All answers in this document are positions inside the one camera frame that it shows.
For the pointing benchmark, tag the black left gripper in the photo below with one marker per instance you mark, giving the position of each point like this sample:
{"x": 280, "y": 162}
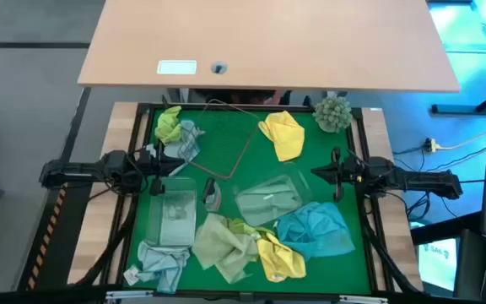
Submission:
{"x": 148, "y": 160}

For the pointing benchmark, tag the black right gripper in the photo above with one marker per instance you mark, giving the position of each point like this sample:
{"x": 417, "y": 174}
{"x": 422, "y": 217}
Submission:
{"x": 350, "y": 171}

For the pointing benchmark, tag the light blue microfiber towel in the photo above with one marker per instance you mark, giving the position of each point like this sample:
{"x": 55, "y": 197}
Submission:
{"x": 188, "y": 139}
{"x": 163, "y": 264}

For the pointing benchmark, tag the yellow microfiber towel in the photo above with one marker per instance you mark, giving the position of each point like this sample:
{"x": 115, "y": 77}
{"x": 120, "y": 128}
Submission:
{"x": 285, "y": 135}
{"x": 279, "y": 259}

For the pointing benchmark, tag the teal blue microfiber towel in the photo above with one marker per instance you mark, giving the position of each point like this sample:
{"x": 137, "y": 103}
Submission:
{"x": 314, "y": 230}

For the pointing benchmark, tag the pale green towel teal edging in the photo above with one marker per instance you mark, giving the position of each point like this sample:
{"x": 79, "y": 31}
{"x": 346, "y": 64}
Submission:
{"x": 222, "y": 245}

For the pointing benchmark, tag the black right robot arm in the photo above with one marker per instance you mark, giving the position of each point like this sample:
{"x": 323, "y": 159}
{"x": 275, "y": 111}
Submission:
{"x": 416, "y": 179}

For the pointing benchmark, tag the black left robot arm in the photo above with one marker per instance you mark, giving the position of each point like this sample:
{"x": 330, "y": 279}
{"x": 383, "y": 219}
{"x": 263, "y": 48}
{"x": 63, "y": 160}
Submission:
{"x": 78, "y": 173}

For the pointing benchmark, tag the teal cloth at left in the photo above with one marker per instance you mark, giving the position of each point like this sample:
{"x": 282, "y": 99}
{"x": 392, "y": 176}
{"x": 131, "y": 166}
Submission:
{"x": 171, "y": 211}

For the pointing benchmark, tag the artificial green succulent plant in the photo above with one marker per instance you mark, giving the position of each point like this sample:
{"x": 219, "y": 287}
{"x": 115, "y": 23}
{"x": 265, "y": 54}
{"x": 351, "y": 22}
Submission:
{"x": 332, "y": 114}

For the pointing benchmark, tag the white rectangular desk plate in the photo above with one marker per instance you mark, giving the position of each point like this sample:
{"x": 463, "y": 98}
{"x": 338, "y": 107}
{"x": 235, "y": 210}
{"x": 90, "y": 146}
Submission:
{"x": 176, "y": 67}

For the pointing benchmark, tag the person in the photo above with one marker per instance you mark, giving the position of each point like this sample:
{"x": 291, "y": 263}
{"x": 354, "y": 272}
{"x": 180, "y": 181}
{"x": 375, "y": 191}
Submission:
{"x": 243, "y": 96}

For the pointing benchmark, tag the green felt mat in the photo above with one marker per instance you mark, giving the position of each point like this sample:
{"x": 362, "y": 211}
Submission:
{"x": 331, "y": 274}

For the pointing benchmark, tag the yellow power plug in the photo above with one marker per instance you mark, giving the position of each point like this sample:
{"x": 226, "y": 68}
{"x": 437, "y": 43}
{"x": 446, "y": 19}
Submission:
{"x": 430, "y": 145}

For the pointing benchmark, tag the black beam with hazard stripes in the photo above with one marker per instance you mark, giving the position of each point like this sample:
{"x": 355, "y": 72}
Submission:
{"x": 49, "y": 236}

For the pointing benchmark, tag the tan wooden desk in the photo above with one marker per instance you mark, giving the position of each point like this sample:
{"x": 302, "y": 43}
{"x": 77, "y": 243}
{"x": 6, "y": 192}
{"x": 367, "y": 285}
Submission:
{"x": 268, "y": 42}

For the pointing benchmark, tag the black desk foot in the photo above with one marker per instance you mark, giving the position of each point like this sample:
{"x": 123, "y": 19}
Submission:
{"x": 458, "y": 109}

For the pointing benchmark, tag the black aluminium table frame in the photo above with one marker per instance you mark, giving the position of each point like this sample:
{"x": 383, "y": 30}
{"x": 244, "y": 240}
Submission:
{"x": 302, "y": 106}

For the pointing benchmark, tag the silver metal bracket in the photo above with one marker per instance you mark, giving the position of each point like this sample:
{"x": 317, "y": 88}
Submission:
{"x": 363, "y": 300}
{"x": 122, "y": 294}

